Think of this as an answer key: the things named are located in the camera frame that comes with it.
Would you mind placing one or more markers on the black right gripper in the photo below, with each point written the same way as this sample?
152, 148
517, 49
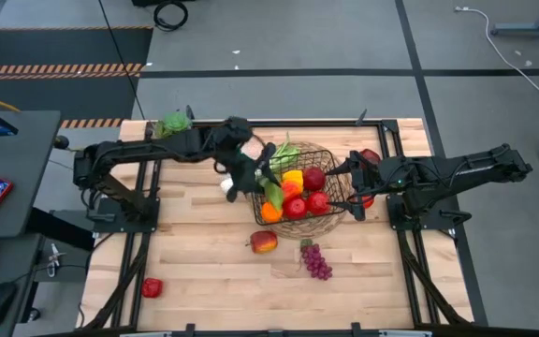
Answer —
377, 178

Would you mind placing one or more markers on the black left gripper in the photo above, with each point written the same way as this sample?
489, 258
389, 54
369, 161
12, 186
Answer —
243, 171

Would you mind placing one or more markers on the green cucumber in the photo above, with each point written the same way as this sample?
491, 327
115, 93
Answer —
275, 195

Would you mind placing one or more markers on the red pomegranate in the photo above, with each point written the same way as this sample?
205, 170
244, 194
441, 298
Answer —
314, 179

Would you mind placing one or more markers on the dark maroon pomegranate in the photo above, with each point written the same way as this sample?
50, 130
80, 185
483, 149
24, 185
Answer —
371, 156

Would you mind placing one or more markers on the orange fruit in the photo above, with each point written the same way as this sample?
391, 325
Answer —
269, 214

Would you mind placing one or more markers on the yellow bell pepper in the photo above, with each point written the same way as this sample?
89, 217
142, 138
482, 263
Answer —
294, 177

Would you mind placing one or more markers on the red and yellow apple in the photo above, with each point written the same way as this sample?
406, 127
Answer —
264, 242

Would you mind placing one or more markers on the red bell pepper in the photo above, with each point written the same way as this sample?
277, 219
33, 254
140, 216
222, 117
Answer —
151, 288

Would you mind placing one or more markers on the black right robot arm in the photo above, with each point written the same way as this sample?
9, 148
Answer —
461, 171

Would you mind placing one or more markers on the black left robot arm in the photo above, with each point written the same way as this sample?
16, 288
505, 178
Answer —
134, 150

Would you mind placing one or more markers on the orange red tomato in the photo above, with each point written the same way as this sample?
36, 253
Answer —
368, 202

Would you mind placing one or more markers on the white and green leek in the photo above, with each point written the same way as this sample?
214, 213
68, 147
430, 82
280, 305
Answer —
284, 156

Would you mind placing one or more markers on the round woven placemat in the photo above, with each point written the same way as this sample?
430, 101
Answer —
297, 230

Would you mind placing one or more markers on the purple grape bunch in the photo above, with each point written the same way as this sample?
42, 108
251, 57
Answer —
316, 262

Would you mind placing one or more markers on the plant in white patterned pot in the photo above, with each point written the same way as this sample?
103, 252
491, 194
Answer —
174, 122

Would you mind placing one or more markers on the black round knob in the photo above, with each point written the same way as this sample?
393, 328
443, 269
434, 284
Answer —
61, 142

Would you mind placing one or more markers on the black hazard-striped floor mat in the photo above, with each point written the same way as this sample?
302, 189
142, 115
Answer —
63, 47

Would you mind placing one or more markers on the black side desk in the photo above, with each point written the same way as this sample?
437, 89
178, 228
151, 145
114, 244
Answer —
21, 154

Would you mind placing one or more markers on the grey table leg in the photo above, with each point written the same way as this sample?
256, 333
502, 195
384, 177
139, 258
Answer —
522, 31

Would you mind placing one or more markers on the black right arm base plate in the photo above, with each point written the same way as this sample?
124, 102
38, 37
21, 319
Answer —
400, 219

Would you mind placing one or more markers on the black aluminium table frame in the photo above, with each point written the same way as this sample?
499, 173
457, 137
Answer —
307, 124

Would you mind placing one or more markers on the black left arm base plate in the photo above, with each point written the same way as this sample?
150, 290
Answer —
106, 224

